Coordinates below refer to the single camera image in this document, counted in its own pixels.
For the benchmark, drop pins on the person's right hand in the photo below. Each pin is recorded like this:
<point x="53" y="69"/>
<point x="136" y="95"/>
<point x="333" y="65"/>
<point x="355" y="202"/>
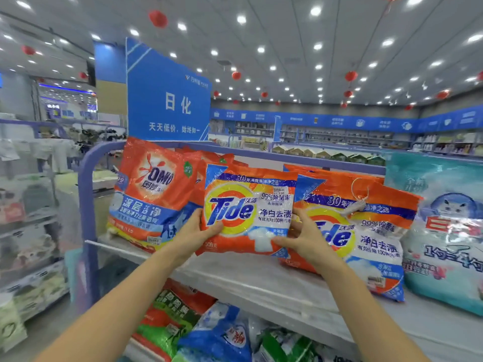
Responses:
<point x="308" y="239"/>

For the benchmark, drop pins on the person's left hand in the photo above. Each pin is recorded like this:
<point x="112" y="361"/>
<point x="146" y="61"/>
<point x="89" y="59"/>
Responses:
<point x="192" y="236"/>

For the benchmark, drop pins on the orange detergent bag red swirl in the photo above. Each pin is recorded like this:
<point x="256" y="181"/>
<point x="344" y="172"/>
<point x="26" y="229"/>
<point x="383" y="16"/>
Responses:
<point x="151" y="192"/>

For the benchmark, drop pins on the large orange detergent bag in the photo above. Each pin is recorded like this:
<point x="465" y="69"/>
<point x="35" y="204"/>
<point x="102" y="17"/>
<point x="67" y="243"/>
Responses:
<point x="245" y="199"/>
<point x="370" y="237"/>

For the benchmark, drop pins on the grey shelf with blue frame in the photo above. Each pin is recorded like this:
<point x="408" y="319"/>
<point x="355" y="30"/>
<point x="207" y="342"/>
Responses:
<point x="264" y="282"/>

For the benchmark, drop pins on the small orange Tide bag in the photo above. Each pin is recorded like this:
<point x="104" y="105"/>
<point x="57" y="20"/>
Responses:
<point x="302" y="170"/>

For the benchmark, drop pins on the small orange detergent bag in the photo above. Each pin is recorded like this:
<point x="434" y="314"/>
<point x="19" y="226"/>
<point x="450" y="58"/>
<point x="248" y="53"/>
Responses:
<point x="211" y="156"/>

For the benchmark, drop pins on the teal detergent bag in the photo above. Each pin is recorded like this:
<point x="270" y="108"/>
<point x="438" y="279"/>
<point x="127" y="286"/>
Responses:
<point x="445" y="237"/>

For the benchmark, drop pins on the person's left forearm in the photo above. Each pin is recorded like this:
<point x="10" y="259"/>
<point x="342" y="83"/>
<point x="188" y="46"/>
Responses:
<point x="106" y="313"/>

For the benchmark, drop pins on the person's right forearm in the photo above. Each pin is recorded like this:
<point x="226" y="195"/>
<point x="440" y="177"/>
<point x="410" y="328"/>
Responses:
<point x="370" y="313"/>

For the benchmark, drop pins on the row of green boxes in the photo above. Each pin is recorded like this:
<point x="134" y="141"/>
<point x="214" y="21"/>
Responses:
<point x="332" y="155"/>

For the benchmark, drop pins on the blue aisle sign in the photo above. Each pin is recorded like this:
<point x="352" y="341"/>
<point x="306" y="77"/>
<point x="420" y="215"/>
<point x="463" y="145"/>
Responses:
<point x="167" y="90"/>

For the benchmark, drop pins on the display rack with packaged goods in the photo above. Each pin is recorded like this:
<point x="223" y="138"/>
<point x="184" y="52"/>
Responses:
<point x="34" y="237"/>

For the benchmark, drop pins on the beige pillar blue top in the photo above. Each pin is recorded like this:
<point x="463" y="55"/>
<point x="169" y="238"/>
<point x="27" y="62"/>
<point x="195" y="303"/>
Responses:
<point x="111" y="79"/>

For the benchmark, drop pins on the blue lit sign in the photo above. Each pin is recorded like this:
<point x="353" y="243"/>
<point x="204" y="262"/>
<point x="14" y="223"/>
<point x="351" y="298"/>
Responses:
<point x="68" y="89"/>

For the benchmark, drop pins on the hanging red lanterns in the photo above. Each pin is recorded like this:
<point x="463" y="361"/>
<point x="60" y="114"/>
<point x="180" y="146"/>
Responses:
<point x="158" y="18"/>

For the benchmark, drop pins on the ceiling spotlights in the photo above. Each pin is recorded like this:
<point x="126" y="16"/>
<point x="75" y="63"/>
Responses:
<point x="315" y="10"/>

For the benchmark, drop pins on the far wall racks with goods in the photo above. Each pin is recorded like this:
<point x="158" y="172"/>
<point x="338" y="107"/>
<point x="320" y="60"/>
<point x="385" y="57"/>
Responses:
<point x="339" y="139"/>

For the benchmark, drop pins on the blue wall sign band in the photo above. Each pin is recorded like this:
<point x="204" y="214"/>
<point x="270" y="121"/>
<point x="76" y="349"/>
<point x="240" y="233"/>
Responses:
<point x="347" y="120"/>

